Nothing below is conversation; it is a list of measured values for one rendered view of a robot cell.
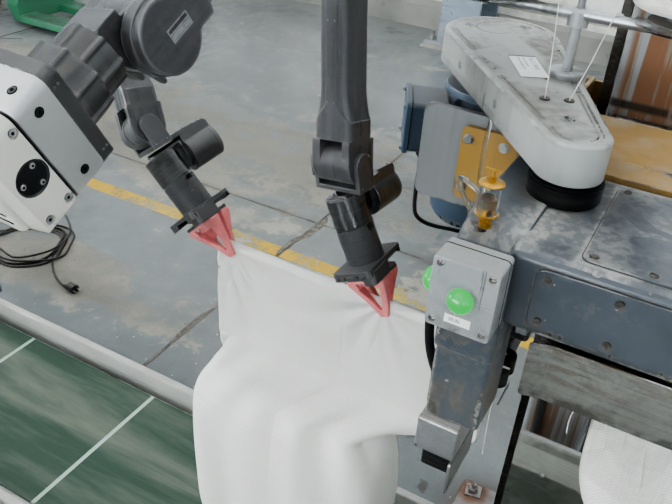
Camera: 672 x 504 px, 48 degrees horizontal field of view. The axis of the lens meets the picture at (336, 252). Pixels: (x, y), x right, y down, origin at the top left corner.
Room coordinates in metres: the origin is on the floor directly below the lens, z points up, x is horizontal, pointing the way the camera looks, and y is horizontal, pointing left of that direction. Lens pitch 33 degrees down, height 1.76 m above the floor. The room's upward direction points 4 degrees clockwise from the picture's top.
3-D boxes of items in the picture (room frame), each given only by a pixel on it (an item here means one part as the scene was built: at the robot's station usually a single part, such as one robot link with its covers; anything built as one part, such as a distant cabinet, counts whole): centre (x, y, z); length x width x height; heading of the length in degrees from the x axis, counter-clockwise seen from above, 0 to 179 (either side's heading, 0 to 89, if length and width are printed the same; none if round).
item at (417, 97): (1.22, -0.13, 1.25); 0.10 x 0.08 x 0.12; 178
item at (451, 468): (0.73, -0.16, 0.98); 0.09 x 0.05 x 0.05; 153
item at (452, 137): (1.11, -0.26, 1.23); 0.28 x 0.07 x 0.16; 63
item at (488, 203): (0.74, -0.16, 1.37); 0.03 x 0.02 x 0.03; 63
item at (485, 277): (0.68, -0.15, 1.29); 0.08 x 0.05 x 0.09; 63
